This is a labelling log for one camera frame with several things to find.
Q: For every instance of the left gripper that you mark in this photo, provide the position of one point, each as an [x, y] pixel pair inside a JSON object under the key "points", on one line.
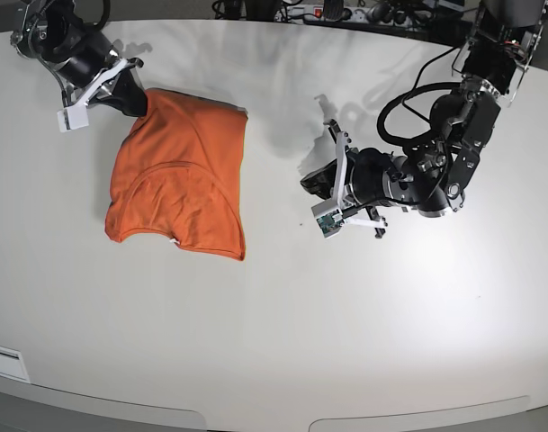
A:
{"points": [[380, 179]]}

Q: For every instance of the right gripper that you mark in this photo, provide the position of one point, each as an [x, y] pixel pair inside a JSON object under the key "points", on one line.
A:
{"points": [[79, 69]]}

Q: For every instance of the orange T-shirt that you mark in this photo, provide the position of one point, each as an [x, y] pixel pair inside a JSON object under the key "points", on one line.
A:
{"points": [[177, 174]]}

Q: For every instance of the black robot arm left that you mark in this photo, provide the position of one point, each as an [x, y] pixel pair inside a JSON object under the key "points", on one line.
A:
{"points": [[431, 175]]}

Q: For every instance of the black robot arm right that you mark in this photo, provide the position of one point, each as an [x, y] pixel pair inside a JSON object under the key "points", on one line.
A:
{"points": [[48, 31]]}

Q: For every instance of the white power strip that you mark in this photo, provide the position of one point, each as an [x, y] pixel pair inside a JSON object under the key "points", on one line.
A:
{"points": [[317, 13]]}

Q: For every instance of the black equipment box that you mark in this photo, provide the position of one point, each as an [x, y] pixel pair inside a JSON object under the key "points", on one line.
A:
{"points": [[448, 32]]}

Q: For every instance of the white label sticker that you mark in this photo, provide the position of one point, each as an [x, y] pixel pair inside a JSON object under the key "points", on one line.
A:
{"points": [[12, 365]]}

